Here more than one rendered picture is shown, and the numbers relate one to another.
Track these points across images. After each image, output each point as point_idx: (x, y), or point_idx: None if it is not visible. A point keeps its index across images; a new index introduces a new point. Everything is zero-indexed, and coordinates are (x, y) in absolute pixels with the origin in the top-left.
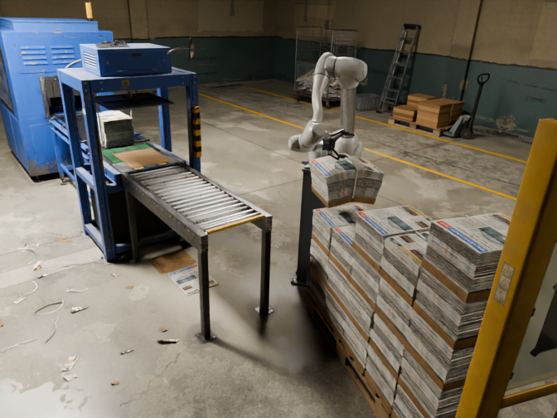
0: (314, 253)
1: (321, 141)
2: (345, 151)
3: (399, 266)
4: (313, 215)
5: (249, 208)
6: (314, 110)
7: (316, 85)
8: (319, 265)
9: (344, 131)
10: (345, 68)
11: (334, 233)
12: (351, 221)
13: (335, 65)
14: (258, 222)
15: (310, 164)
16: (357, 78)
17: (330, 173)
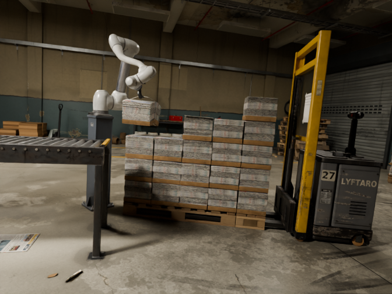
0: (132, 166)
1: None
2: (122, 101)
3: (227, 129)
4: (126, 139)
5: (85, 140)
6: (137, 61)
7: (120, 51)
8: (140, 171)
9: None
10: (131, 44)
11: (158, 140)
12: (153, 136)
13: (125, 41)
14: None
15: (123, 102)
16: (136, 52)
17: (149, 102)
